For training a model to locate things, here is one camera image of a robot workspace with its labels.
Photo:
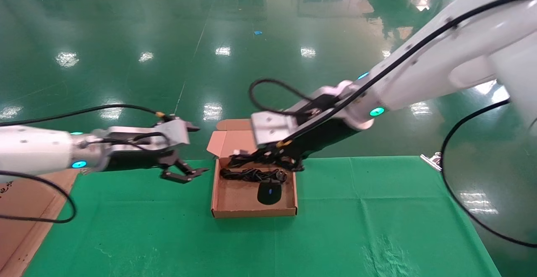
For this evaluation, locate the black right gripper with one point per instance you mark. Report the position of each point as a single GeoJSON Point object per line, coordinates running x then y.
{"type": "Point", "coordinates": [319, 138]}

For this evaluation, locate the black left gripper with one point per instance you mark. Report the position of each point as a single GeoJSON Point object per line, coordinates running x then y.
{"type": "Point", "coordinates": [138, 160]}

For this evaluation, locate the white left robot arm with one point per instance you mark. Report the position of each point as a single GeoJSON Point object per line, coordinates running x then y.
{"type": "Point", "coordinates": [33, 149]}

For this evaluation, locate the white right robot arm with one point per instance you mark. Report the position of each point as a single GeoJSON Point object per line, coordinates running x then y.
{"type": "Point", "coordinates": [440, 65]}

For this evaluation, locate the open brown cardboard box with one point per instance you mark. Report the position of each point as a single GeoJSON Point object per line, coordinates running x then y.
{"type": "Point", "coordinates": [239, 197]}

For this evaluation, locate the green table cloth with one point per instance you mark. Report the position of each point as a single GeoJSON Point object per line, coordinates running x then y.
{"type": "Point", "coordinates": [251, 247]}

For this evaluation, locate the silver metal binder clip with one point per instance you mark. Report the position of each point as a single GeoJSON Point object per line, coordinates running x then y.
{"type": "Point", "coordinates": [432, 160]}

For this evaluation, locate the brown carton with red print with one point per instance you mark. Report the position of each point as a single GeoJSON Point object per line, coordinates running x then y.
{"type": "Point", "coordinates": [21, 226]}

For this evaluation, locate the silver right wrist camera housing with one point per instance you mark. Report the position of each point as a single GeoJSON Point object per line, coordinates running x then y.
{"type": "Point", "coordinates": [270, 128]}

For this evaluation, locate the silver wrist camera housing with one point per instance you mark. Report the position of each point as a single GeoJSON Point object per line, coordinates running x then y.
{"type": "Point", "coordinates": [270, 128]}
{"type": "Point", "coordinates": [176, 132]}

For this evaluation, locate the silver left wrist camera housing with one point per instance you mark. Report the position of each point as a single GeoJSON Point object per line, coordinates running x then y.
{"type": "Point", "coordinates": [176, 132]}

